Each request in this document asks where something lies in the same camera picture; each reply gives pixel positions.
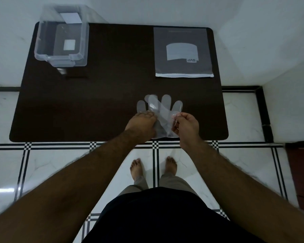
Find person's left hand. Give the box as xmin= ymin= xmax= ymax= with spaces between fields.
xmin=125 ymin=111 xmax=158 ymax=145

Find person's right hand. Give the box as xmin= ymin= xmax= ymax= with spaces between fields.
xmin=171 ymin=112 xmax=200 ymax=150

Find clear disposable plastic glove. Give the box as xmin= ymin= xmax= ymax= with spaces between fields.
xmin=136 ymin=94 xmax=173 ymax=139
xmin=145 ymin=95 xmax=183 ymax=139

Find person's right forearm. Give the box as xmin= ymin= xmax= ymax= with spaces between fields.
xmin=179 ymin=139 xmax=304 ymax=243

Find person's left forearm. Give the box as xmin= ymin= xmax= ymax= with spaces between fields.
xmin=0 ymin=131 xmax=148 ymax=243

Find person's right foot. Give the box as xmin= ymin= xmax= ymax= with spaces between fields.
xmin=165 ymin=156 xmax=178 ymax=176

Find person's foot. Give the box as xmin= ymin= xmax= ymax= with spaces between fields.
xmin=165 ymin=156 xmax=178 ymax=176
xmin=130 ymin=159 xmax=144 ymax=182

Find person's left foot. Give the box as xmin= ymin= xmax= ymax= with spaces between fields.
xmin=130 ymin=159 xmax=144 ymax=182

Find person's khaki trousers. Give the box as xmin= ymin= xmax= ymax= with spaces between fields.
xmin=116 ymin=173 xmax=201 ymax=200

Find grey glove packet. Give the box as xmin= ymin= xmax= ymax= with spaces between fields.
xmin=153 ymin=27 xmax=215 ymax=78

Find person's black shirt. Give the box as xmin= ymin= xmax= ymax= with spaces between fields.
xmin=82 ymin=187 xmax=267 ymax=243

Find clear plastic storage container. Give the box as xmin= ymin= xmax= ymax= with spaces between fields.
xmin=34 ymin=4 xmax=90 ymax=67

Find brown wooden cabinet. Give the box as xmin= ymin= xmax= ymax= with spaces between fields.
xmin=286 ymin=141 xmax=304 ymax=213

